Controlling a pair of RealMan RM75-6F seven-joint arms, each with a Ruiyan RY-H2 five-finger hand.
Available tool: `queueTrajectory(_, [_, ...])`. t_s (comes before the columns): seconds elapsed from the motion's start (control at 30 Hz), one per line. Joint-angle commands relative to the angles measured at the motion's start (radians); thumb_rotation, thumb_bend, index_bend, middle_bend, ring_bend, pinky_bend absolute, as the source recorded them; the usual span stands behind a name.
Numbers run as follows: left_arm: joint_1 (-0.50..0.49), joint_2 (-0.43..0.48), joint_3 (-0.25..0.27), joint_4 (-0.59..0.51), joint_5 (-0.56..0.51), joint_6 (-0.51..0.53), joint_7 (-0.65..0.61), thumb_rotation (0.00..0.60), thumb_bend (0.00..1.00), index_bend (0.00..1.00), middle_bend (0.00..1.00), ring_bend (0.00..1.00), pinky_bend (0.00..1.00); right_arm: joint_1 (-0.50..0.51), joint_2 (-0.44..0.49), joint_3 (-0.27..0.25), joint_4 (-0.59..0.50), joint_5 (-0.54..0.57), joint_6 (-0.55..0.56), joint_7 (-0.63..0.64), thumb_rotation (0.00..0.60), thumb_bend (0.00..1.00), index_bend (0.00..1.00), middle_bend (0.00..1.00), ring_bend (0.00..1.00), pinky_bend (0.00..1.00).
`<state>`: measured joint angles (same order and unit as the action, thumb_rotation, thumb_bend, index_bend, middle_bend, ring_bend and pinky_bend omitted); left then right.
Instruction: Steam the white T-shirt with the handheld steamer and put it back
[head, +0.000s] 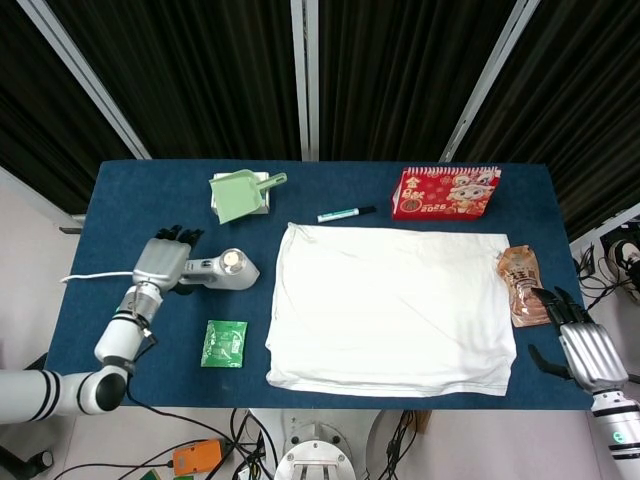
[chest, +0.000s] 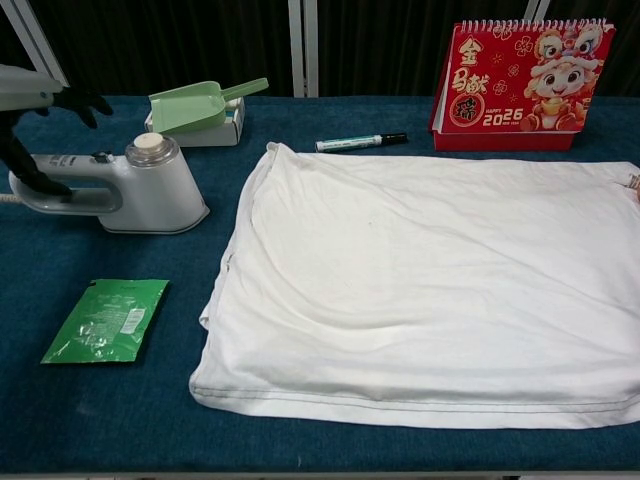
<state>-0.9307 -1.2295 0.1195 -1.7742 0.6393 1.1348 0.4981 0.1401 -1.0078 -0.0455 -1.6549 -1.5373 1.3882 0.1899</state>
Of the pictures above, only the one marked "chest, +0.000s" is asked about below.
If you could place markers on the dark pleated curtain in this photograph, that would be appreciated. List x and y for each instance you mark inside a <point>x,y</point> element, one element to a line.
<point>175,40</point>

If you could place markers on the slanted white frame post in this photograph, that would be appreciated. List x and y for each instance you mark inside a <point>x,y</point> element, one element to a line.
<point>40,45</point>

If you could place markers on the dark blue tablecloth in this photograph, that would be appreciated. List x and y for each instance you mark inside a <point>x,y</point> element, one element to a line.
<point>100,425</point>

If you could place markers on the light green plastic scoop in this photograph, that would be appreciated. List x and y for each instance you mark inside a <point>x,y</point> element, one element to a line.
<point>190,107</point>

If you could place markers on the white marker with black cap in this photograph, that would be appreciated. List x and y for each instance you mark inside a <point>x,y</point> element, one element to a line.
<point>350,143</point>

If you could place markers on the small pale garment tag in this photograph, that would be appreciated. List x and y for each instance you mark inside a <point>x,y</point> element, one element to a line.
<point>634,182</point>

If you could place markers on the green foil sachet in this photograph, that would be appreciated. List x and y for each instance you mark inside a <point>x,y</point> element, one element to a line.
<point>110,322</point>

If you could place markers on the small white cardboard box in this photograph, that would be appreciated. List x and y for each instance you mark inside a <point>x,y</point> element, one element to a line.
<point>215,136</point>

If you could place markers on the white handheld steam iron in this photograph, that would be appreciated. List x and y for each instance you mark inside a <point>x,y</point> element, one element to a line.
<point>150,195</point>

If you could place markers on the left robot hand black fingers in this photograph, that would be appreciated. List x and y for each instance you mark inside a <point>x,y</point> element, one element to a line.
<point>27,172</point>

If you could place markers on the upright white frame post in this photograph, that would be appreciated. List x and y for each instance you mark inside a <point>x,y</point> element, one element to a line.
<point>303,45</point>

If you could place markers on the red 2026 desk calendar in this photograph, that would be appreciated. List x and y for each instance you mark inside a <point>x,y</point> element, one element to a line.
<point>505,85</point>

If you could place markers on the white folded t-shirt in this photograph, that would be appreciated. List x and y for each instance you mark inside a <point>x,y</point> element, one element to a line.
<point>400,280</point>

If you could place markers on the thin white frame post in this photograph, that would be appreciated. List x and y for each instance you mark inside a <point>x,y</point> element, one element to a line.
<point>539,9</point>

